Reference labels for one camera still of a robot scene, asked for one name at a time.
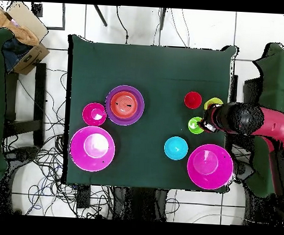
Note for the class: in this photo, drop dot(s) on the purple bowl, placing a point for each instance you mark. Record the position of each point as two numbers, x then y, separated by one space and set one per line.
140 110

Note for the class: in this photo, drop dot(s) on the orange bowl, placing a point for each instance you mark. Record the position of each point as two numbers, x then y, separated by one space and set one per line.
123 109

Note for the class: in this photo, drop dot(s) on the large pink bowl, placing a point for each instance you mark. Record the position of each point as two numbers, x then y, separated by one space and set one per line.
195 174
78 152

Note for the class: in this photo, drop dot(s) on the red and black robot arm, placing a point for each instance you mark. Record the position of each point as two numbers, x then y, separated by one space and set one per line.
246 118

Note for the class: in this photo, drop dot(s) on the small blue bowl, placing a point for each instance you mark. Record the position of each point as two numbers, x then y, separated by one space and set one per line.
175 151

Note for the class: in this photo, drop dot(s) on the dark green tablecloth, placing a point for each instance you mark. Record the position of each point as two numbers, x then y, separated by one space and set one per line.
147 68

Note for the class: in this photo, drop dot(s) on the green cup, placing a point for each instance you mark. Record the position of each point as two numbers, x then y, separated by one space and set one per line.
193 128

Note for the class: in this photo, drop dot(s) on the crimson bowl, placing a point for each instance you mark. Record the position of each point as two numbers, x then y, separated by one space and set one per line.
89 118

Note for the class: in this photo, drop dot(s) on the red cup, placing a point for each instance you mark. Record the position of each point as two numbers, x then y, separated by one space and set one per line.
192 100

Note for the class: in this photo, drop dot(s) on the yellow cup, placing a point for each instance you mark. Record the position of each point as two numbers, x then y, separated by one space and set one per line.
215 101

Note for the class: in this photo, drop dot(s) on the black floor box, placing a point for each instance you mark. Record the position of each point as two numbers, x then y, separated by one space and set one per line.
83 197

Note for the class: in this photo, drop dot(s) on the black tripod leg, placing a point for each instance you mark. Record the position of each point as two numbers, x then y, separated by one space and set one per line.
100 15
162 19

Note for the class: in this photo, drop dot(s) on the black rounded floor base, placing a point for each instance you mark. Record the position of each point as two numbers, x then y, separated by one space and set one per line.
24 152

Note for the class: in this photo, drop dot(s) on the cardboard box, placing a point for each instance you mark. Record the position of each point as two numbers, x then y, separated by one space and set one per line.
29 57

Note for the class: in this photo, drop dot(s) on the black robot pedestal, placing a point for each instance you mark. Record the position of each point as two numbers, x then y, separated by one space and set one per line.
139 205

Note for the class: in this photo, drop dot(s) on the black stool frame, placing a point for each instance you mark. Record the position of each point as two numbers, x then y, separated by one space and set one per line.
40 93

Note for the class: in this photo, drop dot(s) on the black square frame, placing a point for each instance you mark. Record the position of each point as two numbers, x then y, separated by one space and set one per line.
63 16

